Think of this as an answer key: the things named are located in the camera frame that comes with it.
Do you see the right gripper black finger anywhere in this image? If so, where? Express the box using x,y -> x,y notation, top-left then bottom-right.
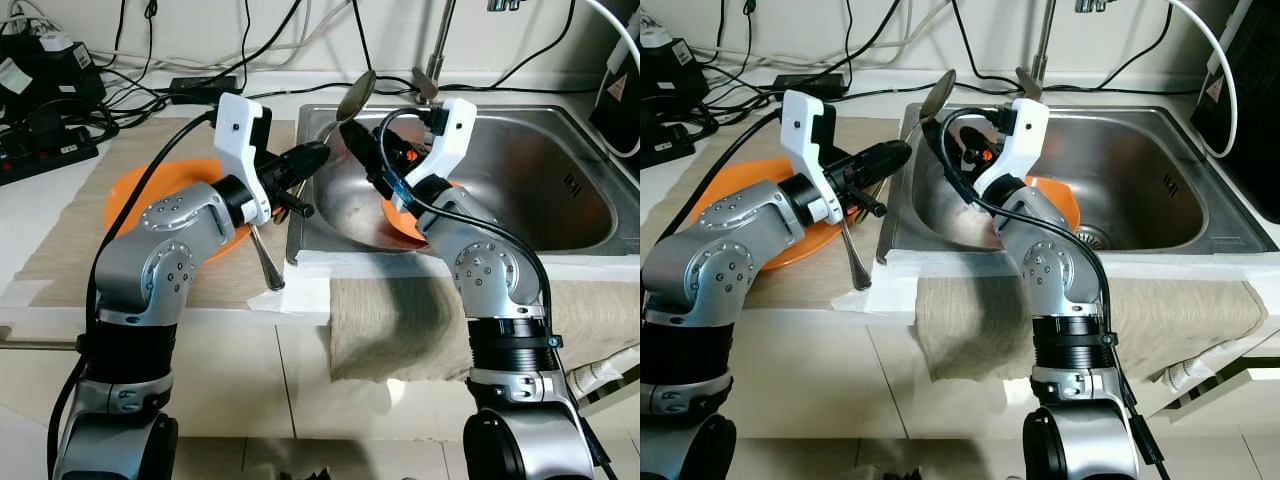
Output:
926,120 -> 974,174
341,129 -> 392,198
342,120 -> 394,174
924,129 -> 974,202

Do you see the orange plastic bowl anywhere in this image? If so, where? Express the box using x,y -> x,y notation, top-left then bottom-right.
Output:
1024,174 -> 1084,234
382,178 -> 453,247

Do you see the metal spoon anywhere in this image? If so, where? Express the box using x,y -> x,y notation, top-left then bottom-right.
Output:
917,69 -> 959,128
334,69 -> 379,127

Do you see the metal fork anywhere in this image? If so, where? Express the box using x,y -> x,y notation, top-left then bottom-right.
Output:
247,221 -> 287,294
837,221 -> 872,294

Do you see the orange plastic plate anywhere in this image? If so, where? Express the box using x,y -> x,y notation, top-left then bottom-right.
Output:
102,157 -> 257,264
689,156 -> 853,272

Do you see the white paper sheet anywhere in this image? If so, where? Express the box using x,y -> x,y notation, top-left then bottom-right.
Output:
247,248 -> 338,318
834,248 -> 923,313

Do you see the black power adapter brick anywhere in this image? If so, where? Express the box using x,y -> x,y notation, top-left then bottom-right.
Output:
771,72 -> 847,102
167,74 -> 240,105

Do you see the beige woven placemat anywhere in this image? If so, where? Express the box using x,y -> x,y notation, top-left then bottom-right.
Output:
640,116 -> 908,308
14,116 -> 303,313

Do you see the steel sink faucet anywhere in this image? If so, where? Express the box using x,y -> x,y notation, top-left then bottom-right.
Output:
411,0 -> 457,105
1014,0 -> 1060,105

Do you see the stainless steel sink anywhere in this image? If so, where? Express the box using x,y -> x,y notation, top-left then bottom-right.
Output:
286,102 -> 641,267
877,102 -> 1280,267

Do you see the beige hanging towel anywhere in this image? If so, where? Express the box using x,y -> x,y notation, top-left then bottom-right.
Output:
911,276 -> 1268,385
327,276 -> 641,385

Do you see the black power strip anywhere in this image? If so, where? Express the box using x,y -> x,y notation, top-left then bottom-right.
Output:
640,124 -> 688,171
0,124 -> 102,189

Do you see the black labelled device box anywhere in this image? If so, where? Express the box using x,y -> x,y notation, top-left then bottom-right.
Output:
0,28 -> 107,113
640,26 -> 713,108

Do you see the black countertop appliance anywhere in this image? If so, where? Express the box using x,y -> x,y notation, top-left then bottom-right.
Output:
587,38 -> 641,158
1188,0 -> 1280,198

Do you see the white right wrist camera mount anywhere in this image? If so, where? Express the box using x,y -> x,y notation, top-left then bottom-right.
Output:
404,96 -> 479,193
974,96 -> 1052,198

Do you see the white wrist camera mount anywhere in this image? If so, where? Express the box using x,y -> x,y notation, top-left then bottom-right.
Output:
974,96 -> 1052,198
404,96 -> 479,193
214,91 -> 274,227
779,89 -> 842,227

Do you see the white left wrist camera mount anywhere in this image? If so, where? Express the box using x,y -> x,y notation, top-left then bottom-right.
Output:
779,89 -> 842,227
214,91 -> 274,227

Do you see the cream cabinet door with handle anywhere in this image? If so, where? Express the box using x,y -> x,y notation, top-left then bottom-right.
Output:
640,320 -> 881,441
0,320 -> 291,441

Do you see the smooth white hose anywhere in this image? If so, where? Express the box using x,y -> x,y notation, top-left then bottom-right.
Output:
580,0 -> 641,161
1163,0 -> 1242,163

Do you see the white corrugated hose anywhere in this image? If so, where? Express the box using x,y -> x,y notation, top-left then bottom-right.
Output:
563,343 -> 641,398
1158,338 -> 1263,398

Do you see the metal cabinet handle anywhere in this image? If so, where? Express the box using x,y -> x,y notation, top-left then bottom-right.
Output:
0,337 -> 83,352

